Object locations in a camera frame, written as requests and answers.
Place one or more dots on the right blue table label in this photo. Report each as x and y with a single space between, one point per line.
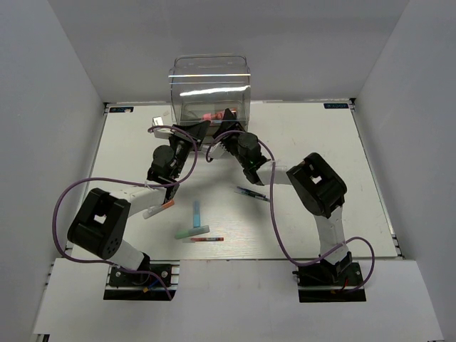
336 106

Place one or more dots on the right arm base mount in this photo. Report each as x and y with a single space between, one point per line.
314 286

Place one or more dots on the blue table label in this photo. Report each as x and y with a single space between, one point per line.
122 109
336 106

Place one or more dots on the pink capped marker tube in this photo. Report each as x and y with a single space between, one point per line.
215 116

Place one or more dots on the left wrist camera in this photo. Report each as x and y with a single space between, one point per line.
159 129

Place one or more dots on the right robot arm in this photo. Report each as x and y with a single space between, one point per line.
318 186

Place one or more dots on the blue highlighter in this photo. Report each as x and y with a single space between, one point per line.
196 214

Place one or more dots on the green highlighter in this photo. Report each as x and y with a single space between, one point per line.
192 232

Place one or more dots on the orange capped highlighter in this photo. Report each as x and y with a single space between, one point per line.
152 211

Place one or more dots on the clear acrylic drawer organizer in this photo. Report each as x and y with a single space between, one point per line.
207 83

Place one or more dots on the red pen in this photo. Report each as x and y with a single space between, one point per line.
204 239

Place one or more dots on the left blue table label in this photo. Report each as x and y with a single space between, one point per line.
122 109

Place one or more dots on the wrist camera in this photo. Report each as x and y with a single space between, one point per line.
216 151
159 129

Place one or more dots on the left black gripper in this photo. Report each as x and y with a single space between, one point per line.
197 130

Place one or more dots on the green pen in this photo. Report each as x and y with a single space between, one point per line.
265 199

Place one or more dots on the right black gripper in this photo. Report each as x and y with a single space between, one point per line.
230 122

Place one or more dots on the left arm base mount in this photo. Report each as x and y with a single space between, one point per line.
123 286

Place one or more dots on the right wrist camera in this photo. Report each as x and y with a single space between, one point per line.
216 151

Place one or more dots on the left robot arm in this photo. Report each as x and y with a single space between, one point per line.
101 220

